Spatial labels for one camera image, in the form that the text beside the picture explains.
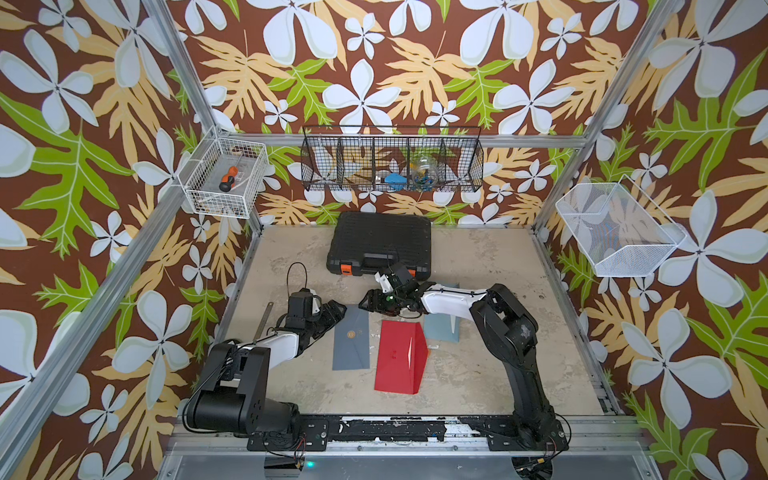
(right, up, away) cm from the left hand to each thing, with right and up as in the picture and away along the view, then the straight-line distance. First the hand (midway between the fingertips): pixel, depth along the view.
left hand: (341, 308), depth 93 cm
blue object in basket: (+17, +41, +1) cm, 45 cm away
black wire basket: (+16, +49, +5) cm, 52 cm away
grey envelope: (+3, -9, -2) cm, 10 cm away
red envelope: (+19, -13, -7) cm, 24 cm away
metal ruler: (-26, -7, +1) cm, 27 cm away
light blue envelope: (+30, -6, -1) cm, 31 cm away
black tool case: (+8, +21, +14) cm, 27 cm away
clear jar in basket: (+27, +43, +3) cm, 51 cm away
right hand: (+7, +1, +1) cm, 7 cm away
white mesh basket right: (+79, +25, -11) cm, 83 cm away
